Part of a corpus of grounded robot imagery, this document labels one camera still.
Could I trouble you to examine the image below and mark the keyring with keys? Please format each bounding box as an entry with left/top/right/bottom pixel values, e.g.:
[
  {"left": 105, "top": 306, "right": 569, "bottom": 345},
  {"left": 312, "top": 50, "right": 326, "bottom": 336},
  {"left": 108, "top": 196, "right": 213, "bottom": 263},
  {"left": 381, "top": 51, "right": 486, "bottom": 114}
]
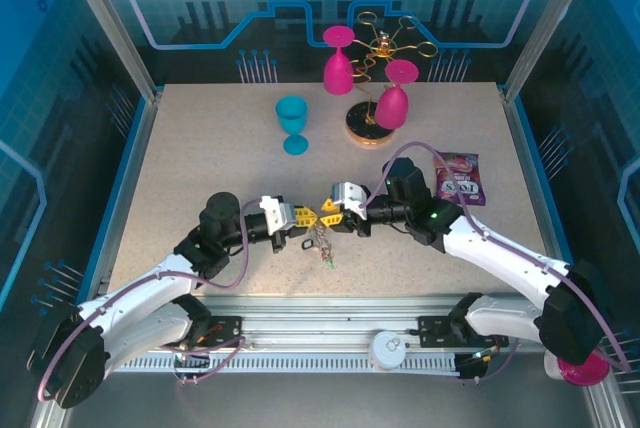
[{"left": 301, "top": 225, "right": 337, "bottom": 269}]

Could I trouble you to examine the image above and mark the purple candy bag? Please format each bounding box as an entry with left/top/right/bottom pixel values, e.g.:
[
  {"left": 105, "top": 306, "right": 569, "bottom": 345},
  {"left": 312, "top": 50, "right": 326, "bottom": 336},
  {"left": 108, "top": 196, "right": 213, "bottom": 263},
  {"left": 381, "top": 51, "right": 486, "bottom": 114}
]
[{"left": 432, "top": 150, "right": 487, "bottom": 207}]

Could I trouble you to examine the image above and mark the pink plastic goblet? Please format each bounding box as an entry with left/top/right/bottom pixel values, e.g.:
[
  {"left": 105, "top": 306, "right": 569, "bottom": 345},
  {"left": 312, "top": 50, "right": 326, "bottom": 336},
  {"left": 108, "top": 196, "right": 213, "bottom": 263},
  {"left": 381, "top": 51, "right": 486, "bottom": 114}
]
[
  {"left": 374, "top": 59, "right": 418, "bottom": 130},
  {"left": 322, "top": 26, "right": 355, "bottom": 96}
]

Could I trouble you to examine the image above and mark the teal plastic goblet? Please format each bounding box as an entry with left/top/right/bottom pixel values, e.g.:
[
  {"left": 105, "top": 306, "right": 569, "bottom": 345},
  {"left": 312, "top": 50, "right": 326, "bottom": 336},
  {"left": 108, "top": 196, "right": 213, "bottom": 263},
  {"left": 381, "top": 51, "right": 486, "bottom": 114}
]
[{"left": 275, "top": 95, "right": 310, "bottom": 155}]

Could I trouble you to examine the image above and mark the white tin can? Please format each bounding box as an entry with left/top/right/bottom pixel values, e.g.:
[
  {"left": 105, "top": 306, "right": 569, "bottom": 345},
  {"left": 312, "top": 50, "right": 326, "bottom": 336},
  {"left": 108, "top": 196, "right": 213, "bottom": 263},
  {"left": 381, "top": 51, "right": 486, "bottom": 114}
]
[{"left": 368, "top": 331, "right": 407, "bottom": 371}]

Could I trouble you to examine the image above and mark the pink and white cup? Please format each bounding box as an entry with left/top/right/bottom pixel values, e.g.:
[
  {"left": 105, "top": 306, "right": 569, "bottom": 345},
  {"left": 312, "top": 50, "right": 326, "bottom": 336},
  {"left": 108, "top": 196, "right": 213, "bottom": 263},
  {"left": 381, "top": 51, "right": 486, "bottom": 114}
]
[{"left": 543, "top": 350, "right": 612, "bottom": 388}]

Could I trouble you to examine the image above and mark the gold wire glass rack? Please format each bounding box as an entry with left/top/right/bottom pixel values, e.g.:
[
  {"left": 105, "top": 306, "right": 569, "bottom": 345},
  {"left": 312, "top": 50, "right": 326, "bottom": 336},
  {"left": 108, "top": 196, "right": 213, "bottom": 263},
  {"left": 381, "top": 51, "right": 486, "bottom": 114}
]
[{"left": 344, "top": 10, "right": 439, "bottom": 150}]

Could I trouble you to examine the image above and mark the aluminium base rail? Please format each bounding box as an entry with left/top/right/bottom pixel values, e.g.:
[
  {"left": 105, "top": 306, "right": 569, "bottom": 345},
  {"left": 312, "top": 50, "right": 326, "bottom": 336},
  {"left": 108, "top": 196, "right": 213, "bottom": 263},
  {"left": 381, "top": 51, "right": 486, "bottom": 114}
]
[{"left": 97, "top": 294, "right": 551, "bottom": 357}]

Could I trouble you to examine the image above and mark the aluminium side rail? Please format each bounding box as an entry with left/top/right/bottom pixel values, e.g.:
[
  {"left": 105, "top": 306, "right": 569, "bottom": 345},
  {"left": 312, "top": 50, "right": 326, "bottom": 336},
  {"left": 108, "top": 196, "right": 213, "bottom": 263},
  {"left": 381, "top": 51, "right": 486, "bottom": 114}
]
[
  {"left": 29, "top": 87, "right": 166, "bottom": 428},
  {"left": 499, "top": 85, "right": 621, "bottom": 428}
]

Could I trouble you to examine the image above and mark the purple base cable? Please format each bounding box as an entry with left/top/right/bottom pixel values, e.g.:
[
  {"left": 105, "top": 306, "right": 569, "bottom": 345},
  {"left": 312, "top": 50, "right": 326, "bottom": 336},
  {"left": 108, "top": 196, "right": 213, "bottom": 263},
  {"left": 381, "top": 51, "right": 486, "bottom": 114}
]
[
  {"left": 157, "top": 336, "right": 247, "bottom": 387},
  {"left": 459, "top": 341, "right": 521, "bottom": 382}
]

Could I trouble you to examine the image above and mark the white slotted cable duct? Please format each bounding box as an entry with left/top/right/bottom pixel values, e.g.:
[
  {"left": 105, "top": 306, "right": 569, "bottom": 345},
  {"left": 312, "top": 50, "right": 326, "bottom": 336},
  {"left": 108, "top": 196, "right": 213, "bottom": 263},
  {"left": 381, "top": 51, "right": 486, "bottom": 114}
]
[{"left": 107, "top": 353, "right": 464, "bottom": 375}]

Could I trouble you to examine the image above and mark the aluminium frame post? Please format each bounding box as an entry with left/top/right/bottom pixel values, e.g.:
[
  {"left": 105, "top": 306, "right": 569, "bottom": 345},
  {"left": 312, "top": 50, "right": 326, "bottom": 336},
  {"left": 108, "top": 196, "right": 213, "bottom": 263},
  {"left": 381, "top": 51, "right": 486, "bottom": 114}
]
[
  {"left": 54, "top": 0, "right": 164, "bottom": 99},
  {"left": 502, "top": 0, "right": 604, "bottom": 99}
]

